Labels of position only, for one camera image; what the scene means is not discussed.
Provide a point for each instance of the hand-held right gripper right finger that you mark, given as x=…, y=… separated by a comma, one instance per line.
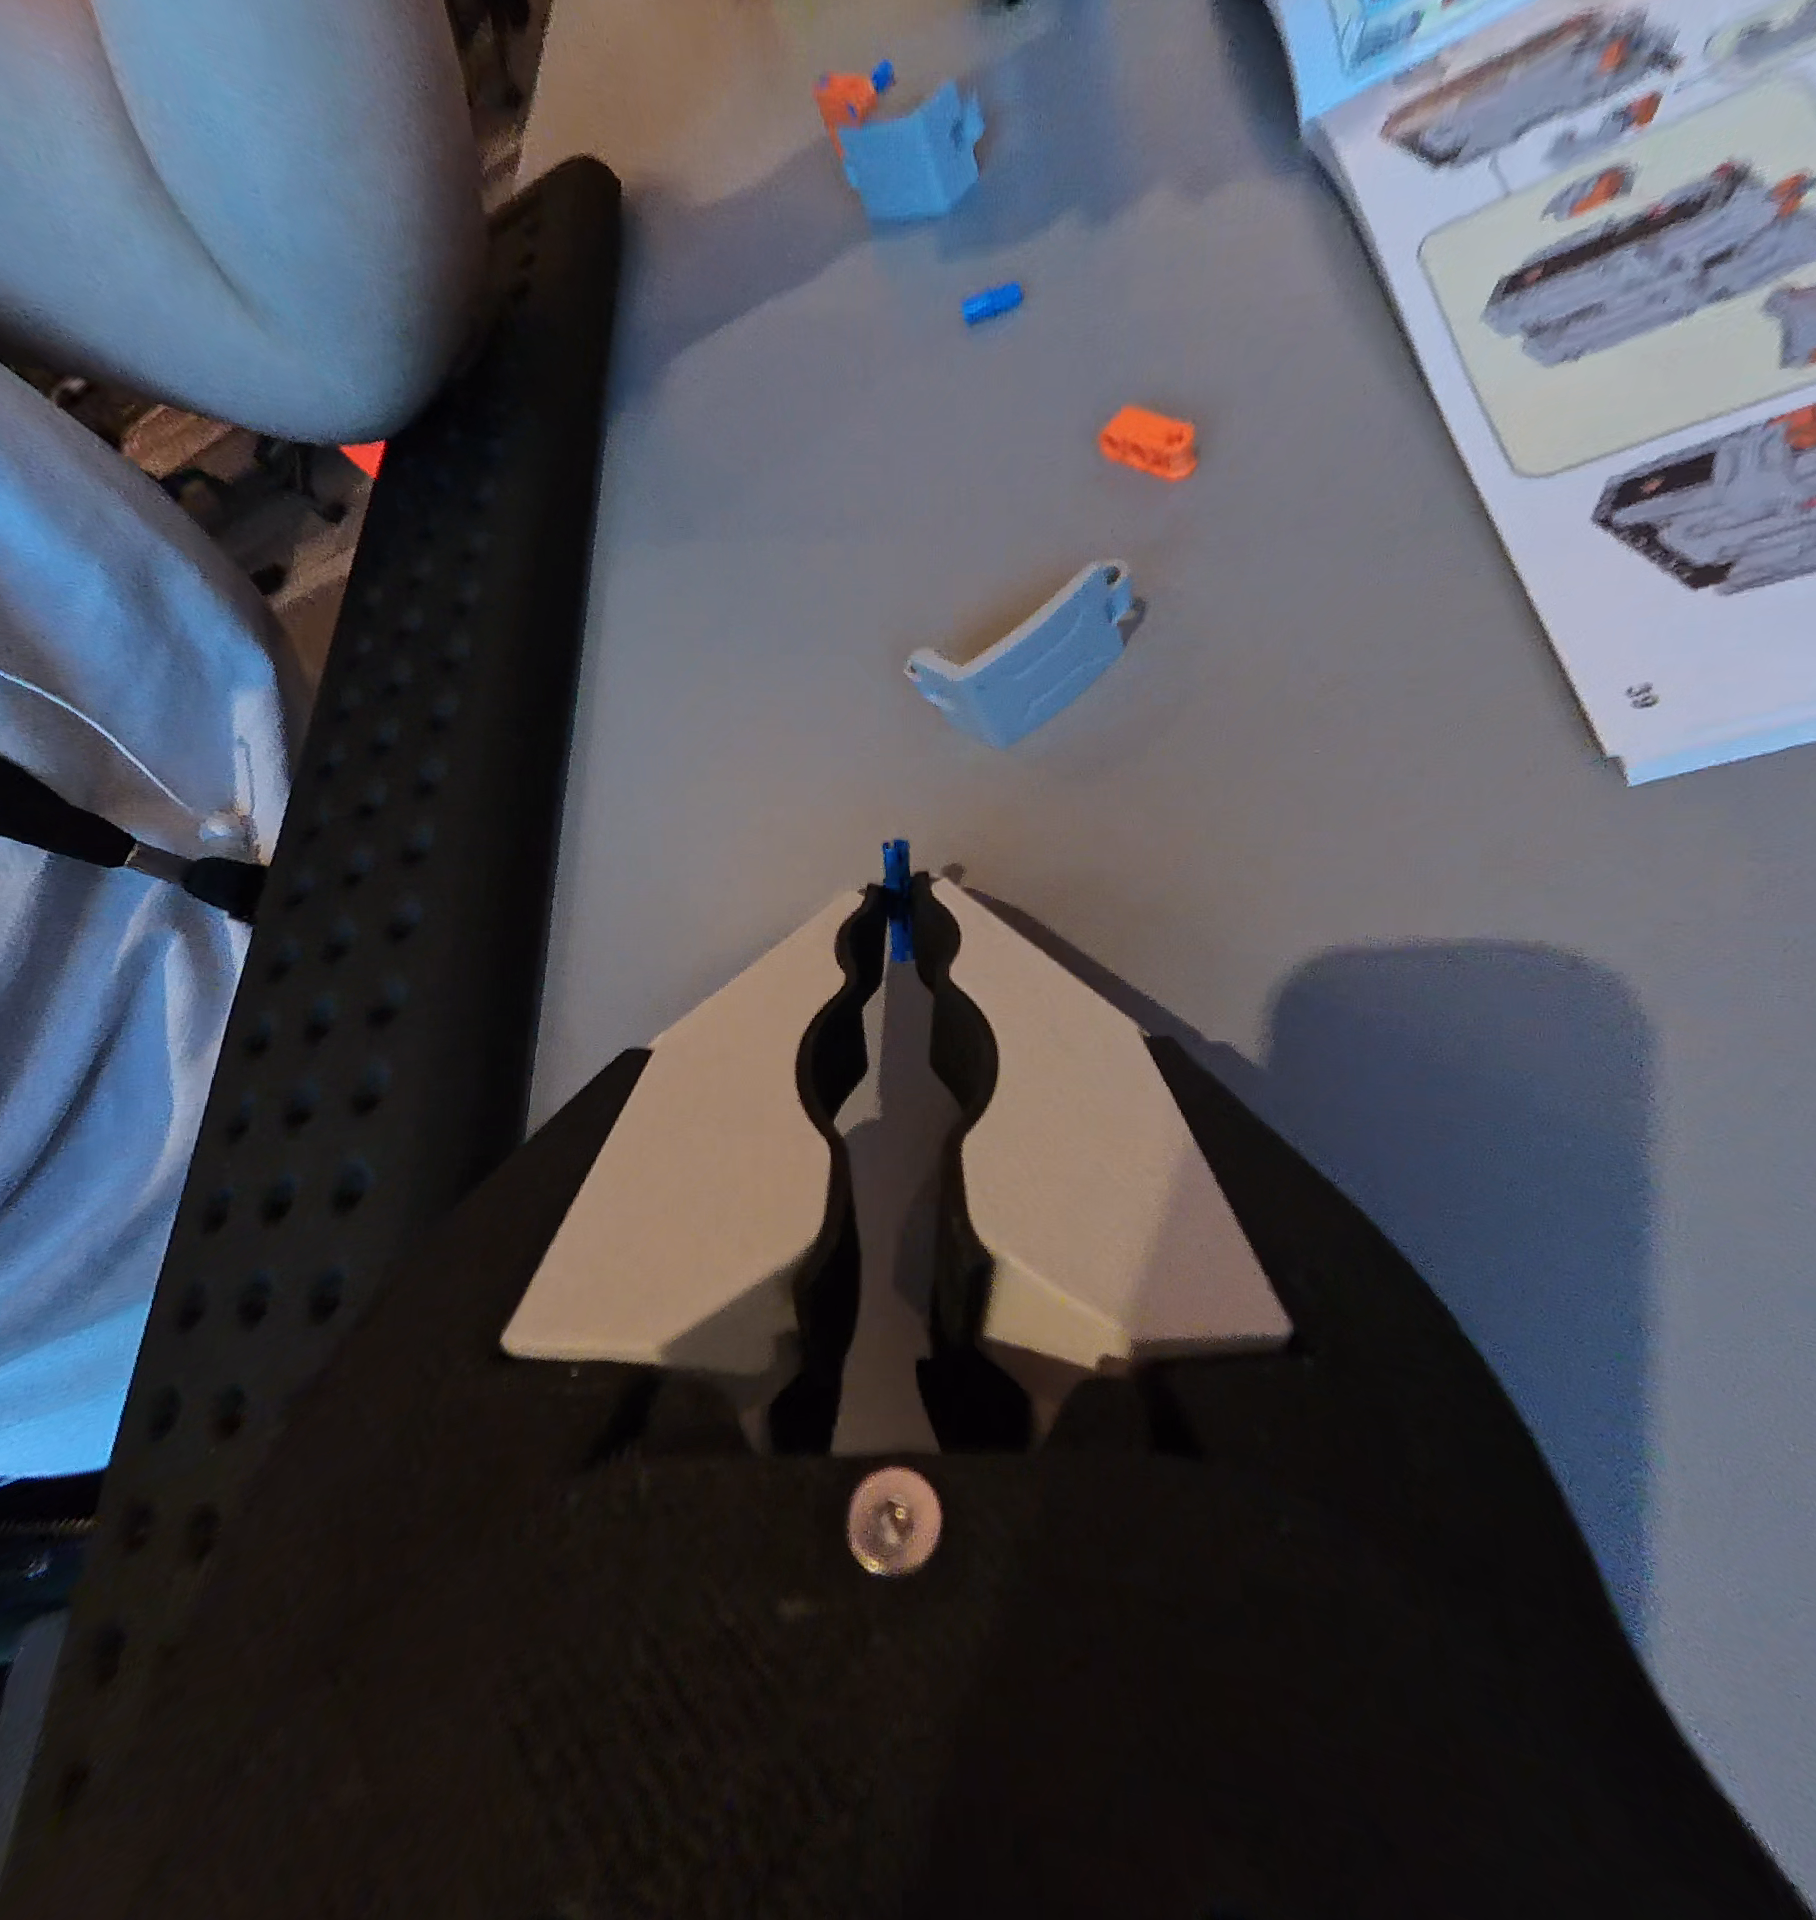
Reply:
x=1102, y=1203

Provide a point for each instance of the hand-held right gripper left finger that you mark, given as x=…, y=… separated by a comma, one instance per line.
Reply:
x=683, y=1203

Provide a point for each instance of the grey desk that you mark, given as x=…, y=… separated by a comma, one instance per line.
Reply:
x=1300, y=718

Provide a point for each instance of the black perforated panel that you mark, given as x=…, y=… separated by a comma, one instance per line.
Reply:
x=399, y=902

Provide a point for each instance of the grey curved toy panel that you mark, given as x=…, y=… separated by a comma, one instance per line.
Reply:
x=1030, y=667

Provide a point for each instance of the person's white shirt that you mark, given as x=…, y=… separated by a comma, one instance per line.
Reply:
x=82, y=1051

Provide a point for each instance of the orange toy connector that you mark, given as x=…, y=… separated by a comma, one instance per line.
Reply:
x=847, y=106
x=1147, y=440

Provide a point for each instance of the small red object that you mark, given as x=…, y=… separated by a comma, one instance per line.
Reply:
x=359, y=453

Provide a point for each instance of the building instruction booklet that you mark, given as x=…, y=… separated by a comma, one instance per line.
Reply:
x=1601, y=451

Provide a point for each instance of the blue curved panel piece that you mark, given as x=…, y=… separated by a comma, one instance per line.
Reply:
x=914, y=159

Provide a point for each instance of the person's light trouser leg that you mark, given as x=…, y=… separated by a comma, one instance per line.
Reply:
x=218, y=195

